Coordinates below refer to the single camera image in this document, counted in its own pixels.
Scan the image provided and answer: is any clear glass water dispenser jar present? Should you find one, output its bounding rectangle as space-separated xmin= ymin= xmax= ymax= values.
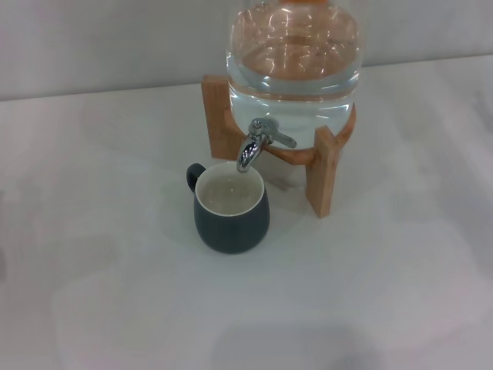
xmin=226 ymin=0 xmax=367 ymax=151

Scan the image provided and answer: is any chrome faucet with lever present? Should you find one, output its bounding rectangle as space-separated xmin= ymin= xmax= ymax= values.
xmin=235 ymin=118 xmax=298 ymax=173

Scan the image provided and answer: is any black cup with white inside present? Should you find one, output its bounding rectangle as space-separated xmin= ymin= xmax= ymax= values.
xmin=186 ymin=160 xmax=270 ymax=255

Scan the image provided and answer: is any wooden dispenser stand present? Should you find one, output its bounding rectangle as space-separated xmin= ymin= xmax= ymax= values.
xmin=201 ymin=73 xmax=357 ymax=220

